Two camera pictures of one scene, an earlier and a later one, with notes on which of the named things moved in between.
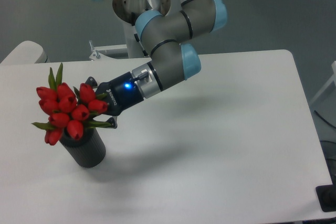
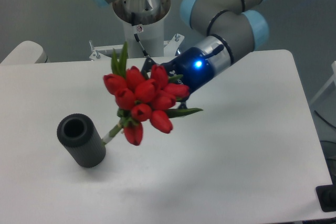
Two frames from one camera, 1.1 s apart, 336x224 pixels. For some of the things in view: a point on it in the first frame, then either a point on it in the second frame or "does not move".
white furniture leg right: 333,78 does not move
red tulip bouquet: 69,109 -> 141,99
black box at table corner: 326,195 does not move
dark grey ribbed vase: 88,151 does not move
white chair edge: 27,52 does not move
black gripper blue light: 122,93 -> 192,63
